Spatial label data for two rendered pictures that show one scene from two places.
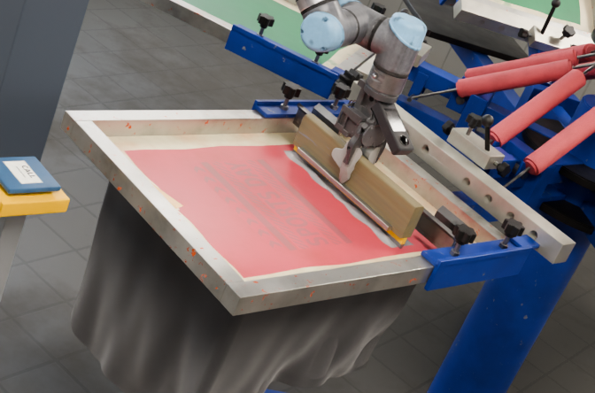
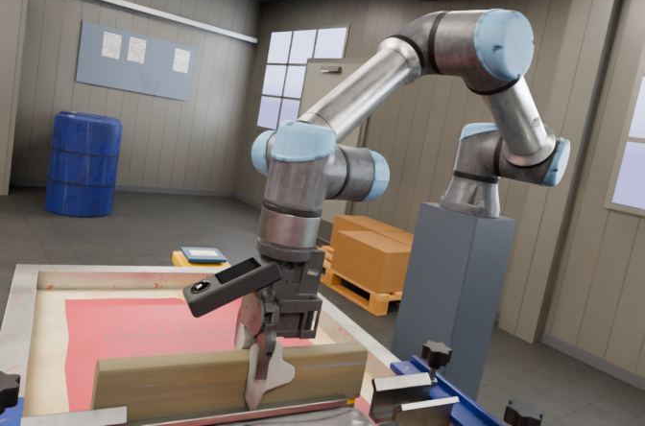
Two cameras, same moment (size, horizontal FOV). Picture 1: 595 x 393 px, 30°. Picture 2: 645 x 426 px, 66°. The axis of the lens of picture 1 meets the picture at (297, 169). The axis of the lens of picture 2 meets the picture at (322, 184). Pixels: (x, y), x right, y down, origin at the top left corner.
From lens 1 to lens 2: 2.51 m
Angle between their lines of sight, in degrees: 106
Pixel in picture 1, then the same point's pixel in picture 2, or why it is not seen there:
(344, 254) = (85, 373)
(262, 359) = not seen: outside the picture
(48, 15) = (428, 272)
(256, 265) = (83, 310)
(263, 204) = (197, 343)
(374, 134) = (250, 308)
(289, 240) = (123, 341)
